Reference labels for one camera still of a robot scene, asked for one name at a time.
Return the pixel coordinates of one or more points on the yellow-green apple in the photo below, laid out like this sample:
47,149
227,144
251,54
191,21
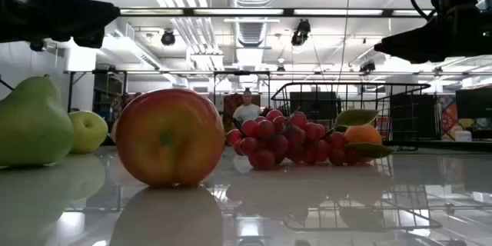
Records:
90,132

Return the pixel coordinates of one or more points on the black ceiling spotlight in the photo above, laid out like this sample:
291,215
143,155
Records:
367,67
301,30
168,38

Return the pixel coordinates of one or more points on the pale pink peach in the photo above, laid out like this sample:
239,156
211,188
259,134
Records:
114,132

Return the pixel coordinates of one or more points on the long ceiling light strip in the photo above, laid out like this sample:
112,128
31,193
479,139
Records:
238,11

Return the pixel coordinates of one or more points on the green pear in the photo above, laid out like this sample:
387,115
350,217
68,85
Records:
30,123

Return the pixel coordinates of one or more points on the black panel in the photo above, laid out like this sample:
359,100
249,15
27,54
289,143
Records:
419,115

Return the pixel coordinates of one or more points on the white box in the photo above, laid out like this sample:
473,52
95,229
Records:
463,135

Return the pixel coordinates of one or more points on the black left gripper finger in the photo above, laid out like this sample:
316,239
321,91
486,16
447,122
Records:
90,40
96,15

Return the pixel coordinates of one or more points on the red grape bunch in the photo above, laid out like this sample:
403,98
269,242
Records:
269,142

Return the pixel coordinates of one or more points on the black metal frame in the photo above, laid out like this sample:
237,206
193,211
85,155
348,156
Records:
242,72

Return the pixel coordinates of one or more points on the orange with green leaves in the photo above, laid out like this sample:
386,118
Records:
363,134

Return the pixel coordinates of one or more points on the colourful patterned cloth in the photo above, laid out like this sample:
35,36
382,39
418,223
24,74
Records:
447,119

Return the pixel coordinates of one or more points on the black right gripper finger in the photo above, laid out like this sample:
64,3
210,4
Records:
411,44

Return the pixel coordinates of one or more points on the black monitor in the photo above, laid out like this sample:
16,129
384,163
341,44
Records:
313,104
474,104

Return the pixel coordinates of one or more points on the red-yellow apple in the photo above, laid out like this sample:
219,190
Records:
169,138

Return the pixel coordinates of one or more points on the person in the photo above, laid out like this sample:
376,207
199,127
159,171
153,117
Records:
247,112

